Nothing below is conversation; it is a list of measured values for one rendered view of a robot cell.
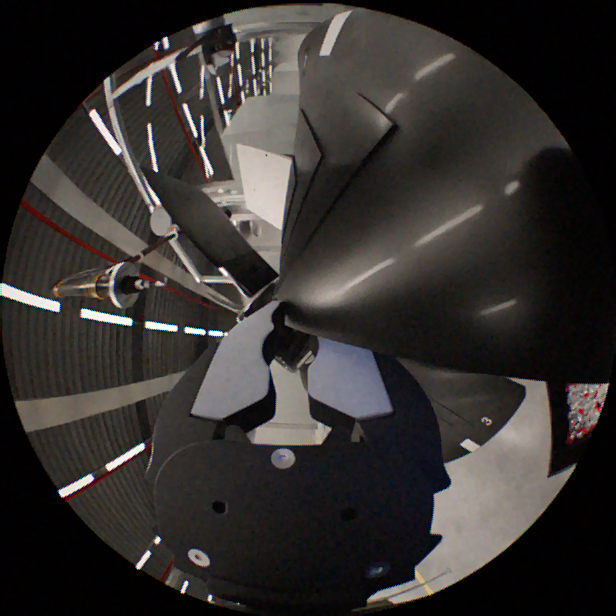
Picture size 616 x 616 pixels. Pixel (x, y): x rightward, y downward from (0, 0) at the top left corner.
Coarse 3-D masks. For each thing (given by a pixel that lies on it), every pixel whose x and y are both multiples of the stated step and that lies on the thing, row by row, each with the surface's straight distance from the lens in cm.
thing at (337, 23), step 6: (348, 12) 10; (336, 18) 11; (342, 18) 10; (336, 24) 10; (342, 24) 10; (330, 30) 11; (336, 30) 10; (330, 36) 10; (336, 36) 9; (324, 42) 11; (330, 42) 10; (324, 48) 10; (330, 48) 9; (324, 54) 10
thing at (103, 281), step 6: (102, 276) 42; (108, 276) 39; (126, 276) 35; (132, 276) 35; (96, 282) 41; (102, 282) 39; (108, 282) 38; (126, 282) 34; (132, 282) 33; (54, 288) 69; (96, 288) 41; (102, 288) 39; (108, 288) 38; (126, 288) 34; (132, 288) 34; (54, 294) 69; (102, 294) 40; (108, 294) 38; (126, 294) 35
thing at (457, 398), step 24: (408, 360) 26; (432, 384) 27; (456, 384) 27; (480, 384) 27; (504, 384) 27; (456, 408) 28; (480, 408) 28; (504, 408) 29; (456, 432) 31; (480, 432) 31; (456, 456) 36
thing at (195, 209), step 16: (144, 176) 34; (160, 176) 40; (160, 192) 34; (176, 192) 39; (192, 192) 45; (176, 208) 34; (192, 208) 38; (208, 208) 42; (176, 224) 31; (192, 224) 34; (208, 224) 37; (224, 224) 40; (192, 240) 31; (208, 240) 33; (224, 240) 36; (240, 240) 39; (208, 256) 31; (224, 256) 33
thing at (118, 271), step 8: (120, 264) 35; (128, 264) 36; (112, 272) 35; (120, 272) 35; (128, 272) 36; (136, 272) 37; (112, 280) 34; (120, 280) 35; (112, 288) 34; (120, 288) 35; (112, 296) 34; (120, 296) 35; (128, 296) 36; (136, 296) 37; (120, 304) 35; (128, 304) 36
